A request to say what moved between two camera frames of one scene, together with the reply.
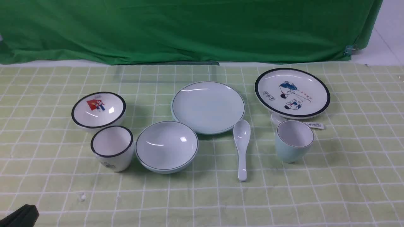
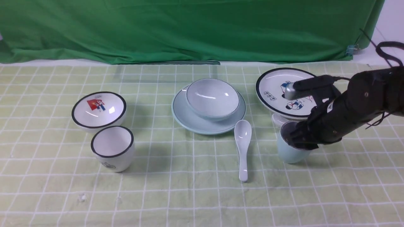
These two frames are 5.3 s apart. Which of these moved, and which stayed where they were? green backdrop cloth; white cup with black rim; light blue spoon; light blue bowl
Moved: light blue bowl
Stayed: white cup with black rim; light blue spoon; green backdrop cloth
